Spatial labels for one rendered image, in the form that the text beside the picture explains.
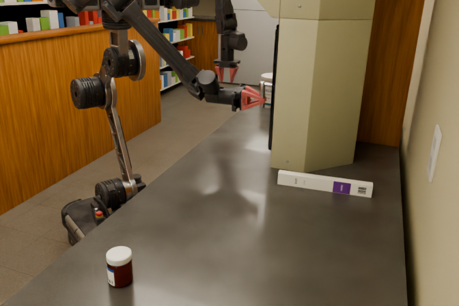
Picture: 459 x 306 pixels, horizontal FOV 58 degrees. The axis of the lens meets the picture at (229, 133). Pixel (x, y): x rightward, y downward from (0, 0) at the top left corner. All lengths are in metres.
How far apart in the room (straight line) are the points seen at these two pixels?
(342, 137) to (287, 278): 0.62
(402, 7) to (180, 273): 1.14
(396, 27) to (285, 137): 0.57
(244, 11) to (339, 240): 5.57
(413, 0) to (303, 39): 0.48
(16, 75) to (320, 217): 2.42
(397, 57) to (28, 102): 2.43
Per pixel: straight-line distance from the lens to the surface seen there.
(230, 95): 1.36
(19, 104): 3.14
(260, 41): 6.37
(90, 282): 0.91
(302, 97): 1.26
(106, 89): 2.48
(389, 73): 1.61
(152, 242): 0.99
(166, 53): 1.40
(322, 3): 1.23
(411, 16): 1.58
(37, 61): 3.22
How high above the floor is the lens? 1.50
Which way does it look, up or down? 20 degrees down
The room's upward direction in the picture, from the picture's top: 2 degrees clockwise
